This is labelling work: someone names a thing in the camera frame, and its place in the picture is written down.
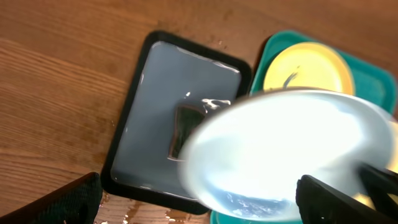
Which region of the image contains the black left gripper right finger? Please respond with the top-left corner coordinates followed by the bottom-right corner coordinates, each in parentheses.
top-left (295, 175), bottom-right (397, 224)

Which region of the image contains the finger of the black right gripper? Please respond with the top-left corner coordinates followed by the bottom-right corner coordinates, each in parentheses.
top-left (358, 164), bottom-right (397, 218)

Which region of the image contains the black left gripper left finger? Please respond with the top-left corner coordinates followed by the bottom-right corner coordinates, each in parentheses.
top-left (1, 172), bottom-right (103, 224)

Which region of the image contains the light blue plate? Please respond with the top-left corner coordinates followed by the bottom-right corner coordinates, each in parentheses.
top-left (178, 88), bottom-right (395, 222)

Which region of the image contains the green scrubbing sponge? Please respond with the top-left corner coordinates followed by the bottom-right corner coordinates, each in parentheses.
top-left (168, 103), bottom-right (206, 161)

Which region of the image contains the large teal serving tray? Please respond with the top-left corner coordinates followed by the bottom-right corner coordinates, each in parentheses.
top-left (210, 29), bottom-right (398, 224)

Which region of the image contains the small black water tray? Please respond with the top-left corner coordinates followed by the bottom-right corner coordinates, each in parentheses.
top-left (101, 30), bottom-right (252, 215)

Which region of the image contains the yellow plate at back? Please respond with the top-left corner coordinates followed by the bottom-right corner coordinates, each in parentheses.
top-left (262, 42), bottom-right (355, 95)

